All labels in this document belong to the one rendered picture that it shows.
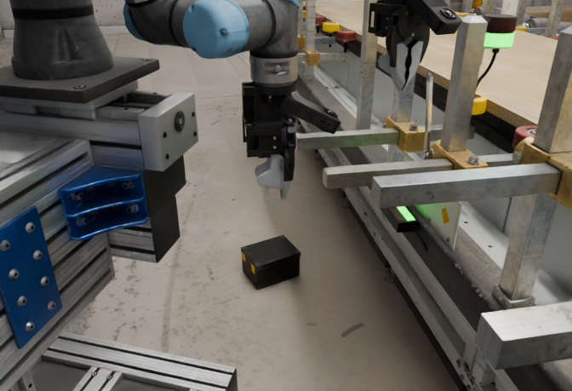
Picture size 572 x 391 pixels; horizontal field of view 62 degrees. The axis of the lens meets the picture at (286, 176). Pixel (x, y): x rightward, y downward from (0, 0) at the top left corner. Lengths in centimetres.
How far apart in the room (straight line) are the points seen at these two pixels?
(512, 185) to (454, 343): 96
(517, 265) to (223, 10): 56
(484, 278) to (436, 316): 74
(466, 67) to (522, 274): 36
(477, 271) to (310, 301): 105
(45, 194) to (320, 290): 136
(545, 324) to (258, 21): 48
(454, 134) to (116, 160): 60
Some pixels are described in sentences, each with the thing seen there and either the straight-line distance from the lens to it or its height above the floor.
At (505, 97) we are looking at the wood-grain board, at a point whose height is 90.
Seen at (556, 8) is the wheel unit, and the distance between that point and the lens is 248.
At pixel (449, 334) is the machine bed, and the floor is 17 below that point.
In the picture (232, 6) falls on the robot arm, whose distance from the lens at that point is 64.
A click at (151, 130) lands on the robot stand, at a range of 74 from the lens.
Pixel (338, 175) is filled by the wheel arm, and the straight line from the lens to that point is 84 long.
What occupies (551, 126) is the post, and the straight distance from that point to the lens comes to 72.
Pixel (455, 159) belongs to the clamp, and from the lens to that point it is 92.
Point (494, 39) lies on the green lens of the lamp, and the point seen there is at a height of 108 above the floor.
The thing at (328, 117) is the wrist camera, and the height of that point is 97.
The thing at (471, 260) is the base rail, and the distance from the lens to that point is 95.
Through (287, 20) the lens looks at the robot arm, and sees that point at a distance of 72.
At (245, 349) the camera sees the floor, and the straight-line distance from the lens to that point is 170.
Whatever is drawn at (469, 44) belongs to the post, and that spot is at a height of 107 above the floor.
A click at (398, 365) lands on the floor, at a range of 169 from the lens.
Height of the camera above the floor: 122
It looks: 26 degrees down
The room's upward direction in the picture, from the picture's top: straight up
